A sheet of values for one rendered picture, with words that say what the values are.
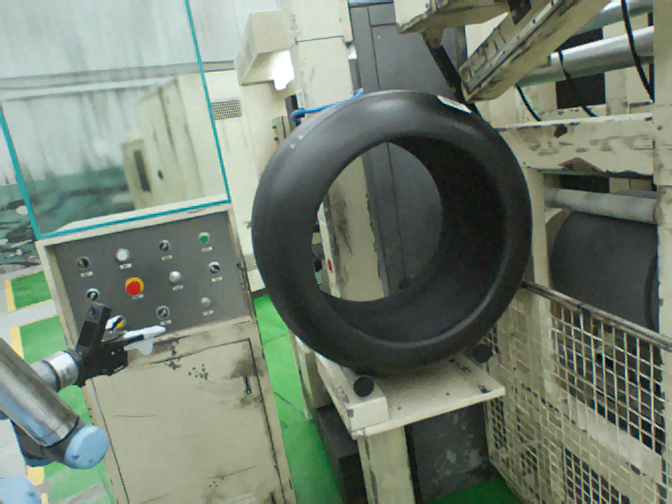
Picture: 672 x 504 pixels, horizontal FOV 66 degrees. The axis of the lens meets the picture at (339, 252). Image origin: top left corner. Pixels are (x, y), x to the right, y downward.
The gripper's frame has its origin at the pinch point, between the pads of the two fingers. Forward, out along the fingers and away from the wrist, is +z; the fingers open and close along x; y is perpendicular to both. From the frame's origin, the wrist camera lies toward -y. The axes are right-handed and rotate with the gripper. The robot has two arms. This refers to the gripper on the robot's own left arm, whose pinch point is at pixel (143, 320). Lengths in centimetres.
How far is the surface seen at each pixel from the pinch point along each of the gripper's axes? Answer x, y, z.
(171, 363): -17.4, 26.5, 20.1
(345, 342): 54, -4, 5
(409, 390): 58, 18, 26
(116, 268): -31.6, -3.3, 17.4
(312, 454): -16, 110, 89
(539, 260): 78, -1, 77
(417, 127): 63, -44, 19
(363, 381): 55, 8, 9
